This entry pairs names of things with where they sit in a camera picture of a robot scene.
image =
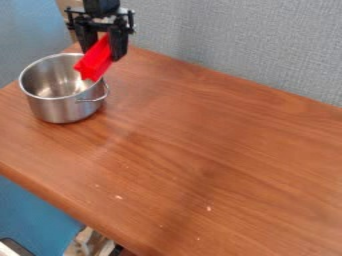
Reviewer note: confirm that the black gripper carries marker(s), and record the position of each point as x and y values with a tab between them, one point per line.
99	14

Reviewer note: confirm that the white frame under table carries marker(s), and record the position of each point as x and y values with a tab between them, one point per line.
89	243

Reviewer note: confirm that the metal pot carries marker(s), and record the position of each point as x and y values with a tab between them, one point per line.
60	97

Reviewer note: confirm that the red plastic block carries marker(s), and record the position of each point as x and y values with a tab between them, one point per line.
96	60

